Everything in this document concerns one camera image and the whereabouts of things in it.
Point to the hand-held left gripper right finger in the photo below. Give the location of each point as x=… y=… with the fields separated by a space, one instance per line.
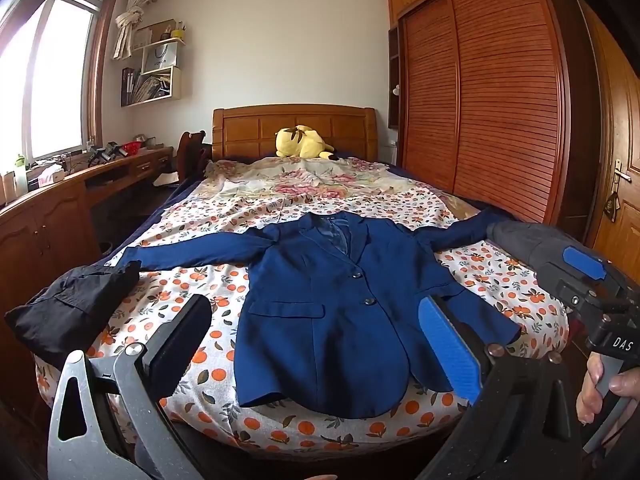
x=450 y=350

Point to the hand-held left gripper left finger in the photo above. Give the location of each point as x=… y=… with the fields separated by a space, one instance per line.
x=186 y=332

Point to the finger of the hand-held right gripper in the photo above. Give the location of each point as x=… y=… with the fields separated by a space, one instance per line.
x=582 y=262

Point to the navy blue suit jacket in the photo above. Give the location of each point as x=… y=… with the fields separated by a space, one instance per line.
x=325 y=340

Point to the person's right hand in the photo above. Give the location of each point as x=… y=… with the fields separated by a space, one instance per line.
x=592 y=395

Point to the orange fruit print bed sheet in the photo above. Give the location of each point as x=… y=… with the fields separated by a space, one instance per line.
x=200 y=287

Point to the hanging door tag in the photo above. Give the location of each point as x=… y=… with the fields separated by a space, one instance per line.
x=611 y=206

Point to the grey folded garment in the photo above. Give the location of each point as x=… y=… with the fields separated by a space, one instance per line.
x=520 y=240

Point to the dark navy bed sheet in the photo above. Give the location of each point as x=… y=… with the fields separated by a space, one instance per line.
x=165 y=210

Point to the black folded garment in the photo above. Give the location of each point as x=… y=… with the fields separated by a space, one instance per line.
x=60 y=310

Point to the wooden door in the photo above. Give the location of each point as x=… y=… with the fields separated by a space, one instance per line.
x=620 y=125

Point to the wooden desk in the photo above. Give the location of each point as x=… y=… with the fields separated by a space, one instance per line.
x=45 y=225

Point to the wooden chair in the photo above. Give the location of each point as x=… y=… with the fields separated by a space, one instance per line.
x=189 y=155

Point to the red bowl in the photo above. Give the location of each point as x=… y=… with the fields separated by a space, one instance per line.
x=132 y=148

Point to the wooden louvered wardrobe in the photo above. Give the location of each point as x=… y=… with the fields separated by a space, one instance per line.
x=480 y=100

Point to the black devices on desk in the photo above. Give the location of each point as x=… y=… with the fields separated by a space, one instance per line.
x=105 y=155

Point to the pink floral blanket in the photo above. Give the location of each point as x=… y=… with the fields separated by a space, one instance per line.
x=320 y=180

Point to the tissue box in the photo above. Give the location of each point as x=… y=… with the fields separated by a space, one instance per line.
x=51 y=176

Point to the wooden bed headboard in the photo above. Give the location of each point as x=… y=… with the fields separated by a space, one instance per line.
x=240 y=132

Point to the yellow plush toy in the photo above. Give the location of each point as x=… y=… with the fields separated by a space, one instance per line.
x=302 y=142

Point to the green lid bottle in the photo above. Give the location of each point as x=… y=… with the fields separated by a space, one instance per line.
x=20 y=175

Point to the white paper bag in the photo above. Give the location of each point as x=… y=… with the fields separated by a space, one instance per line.
x=160 y=57

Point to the window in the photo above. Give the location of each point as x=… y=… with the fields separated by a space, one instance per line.
x=55 y=80

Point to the tied beige curtain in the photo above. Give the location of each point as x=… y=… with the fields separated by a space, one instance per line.
x=131 y=17

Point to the cream wall shelf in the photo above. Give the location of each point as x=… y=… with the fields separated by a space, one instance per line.
x=155 y=82

